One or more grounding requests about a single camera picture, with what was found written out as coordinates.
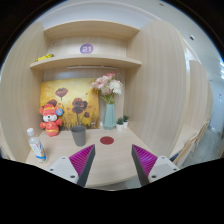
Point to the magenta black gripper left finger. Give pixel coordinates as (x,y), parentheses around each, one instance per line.
(75,168)

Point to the small potted succulent front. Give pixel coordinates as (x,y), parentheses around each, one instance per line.
(120,124)

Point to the small potted succulent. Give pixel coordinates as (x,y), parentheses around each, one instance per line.
(125,120)
(120,124)

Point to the small potted succulent rear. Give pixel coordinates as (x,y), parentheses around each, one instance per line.
(125,120)

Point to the poppy flower painting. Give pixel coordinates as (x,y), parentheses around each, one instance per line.
(76,97)

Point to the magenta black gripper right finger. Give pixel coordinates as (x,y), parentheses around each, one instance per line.
(151,168)

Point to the grey plastic cup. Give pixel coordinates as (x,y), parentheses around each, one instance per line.
(79,135)

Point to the pink white flower bouquet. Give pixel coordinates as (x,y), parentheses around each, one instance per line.
(108,86)

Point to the clear plastic water bottle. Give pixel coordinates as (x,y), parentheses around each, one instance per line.
(36,145)

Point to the red round coaster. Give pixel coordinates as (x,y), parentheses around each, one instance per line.
(107,140)

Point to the teal ceramic vase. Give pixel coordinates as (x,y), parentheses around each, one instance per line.
(109,122)

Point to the wooden shelf unit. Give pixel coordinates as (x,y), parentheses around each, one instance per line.
(156,92)

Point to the purple number sticker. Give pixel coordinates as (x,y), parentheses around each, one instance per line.
(86,48)

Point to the red plush toy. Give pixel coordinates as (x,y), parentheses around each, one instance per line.
(51,119)

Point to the yellow object on shelf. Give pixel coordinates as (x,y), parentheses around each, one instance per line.
(44,57)

